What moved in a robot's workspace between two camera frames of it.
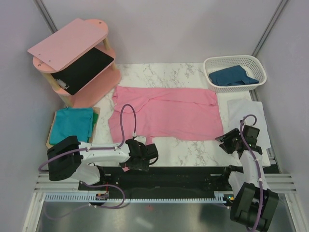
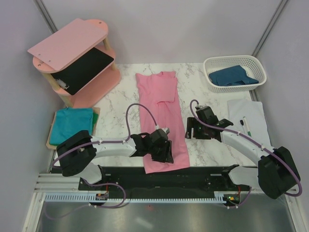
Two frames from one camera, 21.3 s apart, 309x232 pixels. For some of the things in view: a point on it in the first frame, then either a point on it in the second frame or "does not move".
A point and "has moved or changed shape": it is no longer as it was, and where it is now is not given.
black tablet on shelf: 74,76 does not move
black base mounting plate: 160,180 does not move
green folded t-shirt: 95,117 does not move
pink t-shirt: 155,113 has moved or changed shape
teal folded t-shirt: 70,122 does not move
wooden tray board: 95,109 does not move
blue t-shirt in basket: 231,76 does not move
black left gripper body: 142,166 -> 161,153
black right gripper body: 230,139 -> 199,131
